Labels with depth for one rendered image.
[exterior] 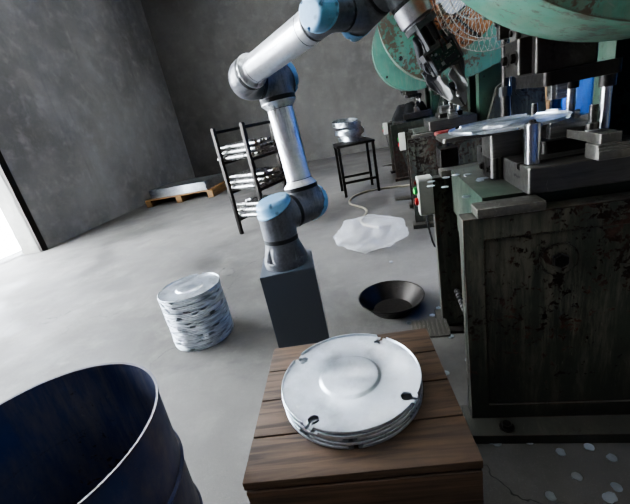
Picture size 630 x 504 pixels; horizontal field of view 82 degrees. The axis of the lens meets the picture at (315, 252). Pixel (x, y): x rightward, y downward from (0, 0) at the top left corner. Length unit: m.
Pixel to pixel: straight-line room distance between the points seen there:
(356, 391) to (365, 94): 7.17
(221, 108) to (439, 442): 7.94
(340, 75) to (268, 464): 7.35
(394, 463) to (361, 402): 0.12
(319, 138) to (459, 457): 7.35
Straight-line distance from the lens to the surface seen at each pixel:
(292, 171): 1.24
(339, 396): 0.76
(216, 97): 8.34
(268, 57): 1.04
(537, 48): 1.08
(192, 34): 8.57
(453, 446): 0.73
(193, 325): 1.75
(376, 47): 4.15
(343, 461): 0.72
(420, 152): 2.66
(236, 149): 3.28
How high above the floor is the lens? 0.91
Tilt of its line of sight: 21 degrees down
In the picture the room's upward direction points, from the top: 12 degrees counter-clockwise
